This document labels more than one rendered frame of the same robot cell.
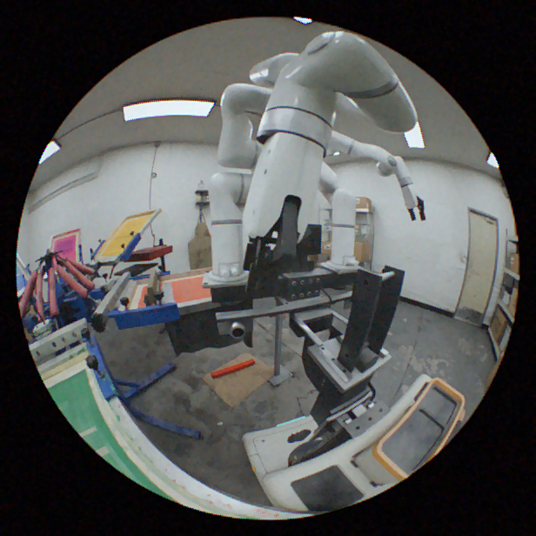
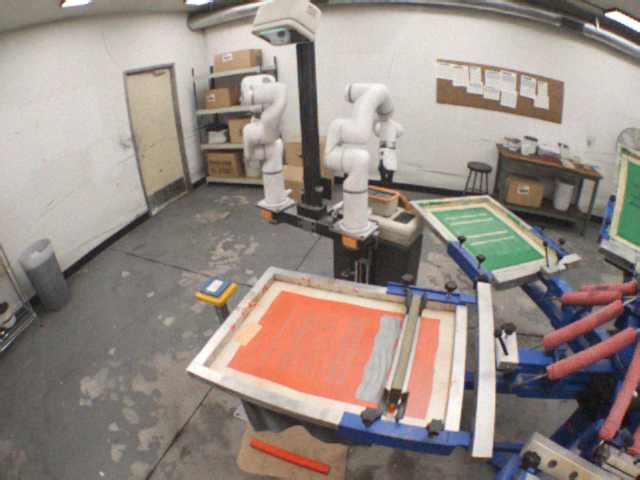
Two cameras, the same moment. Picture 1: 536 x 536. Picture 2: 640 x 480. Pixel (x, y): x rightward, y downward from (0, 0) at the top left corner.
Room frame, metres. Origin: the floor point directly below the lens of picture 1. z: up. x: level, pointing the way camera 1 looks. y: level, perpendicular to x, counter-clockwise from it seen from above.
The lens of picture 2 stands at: (1.23, 1.00, 1.75)
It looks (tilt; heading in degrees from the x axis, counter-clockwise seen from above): 30 degrees down; 237
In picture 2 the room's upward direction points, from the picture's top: 3 degrees counter-clockwise
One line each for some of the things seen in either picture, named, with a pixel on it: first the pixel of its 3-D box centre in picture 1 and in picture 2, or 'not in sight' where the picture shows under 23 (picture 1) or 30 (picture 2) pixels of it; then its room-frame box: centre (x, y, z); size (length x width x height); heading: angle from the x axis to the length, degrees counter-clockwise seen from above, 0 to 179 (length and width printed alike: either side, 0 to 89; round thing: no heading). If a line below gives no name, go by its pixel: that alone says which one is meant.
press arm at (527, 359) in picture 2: (102, 292); (517, 360); (0.49, 0.91, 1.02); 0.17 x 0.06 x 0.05; 125
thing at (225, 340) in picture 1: (210, 327); not in sight; (0.69, 0.30, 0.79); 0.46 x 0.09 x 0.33; 125
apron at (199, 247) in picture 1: (202, 241); not in sight; (2.72, 1.13, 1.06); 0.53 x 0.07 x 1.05; 125
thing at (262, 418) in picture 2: not in sight; (305, 425); (1.01, 0.52, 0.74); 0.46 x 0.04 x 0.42; 125
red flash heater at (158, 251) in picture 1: (149, 252); not in sight; (1.62, 1.44, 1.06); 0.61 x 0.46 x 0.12; 5
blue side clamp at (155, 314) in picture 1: (145, 315); (425, 299); (0.45, 0.49, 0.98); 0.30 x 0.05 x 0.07; 125
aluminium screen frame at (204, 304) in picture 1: (188, 285); (340, 342); (0.81, 0.45, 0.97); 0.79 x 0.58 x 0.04; 125
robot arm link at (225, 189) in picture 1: (230, 197); (352, 169); (0.49, 0.11, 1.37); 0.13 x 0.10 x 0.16; 117
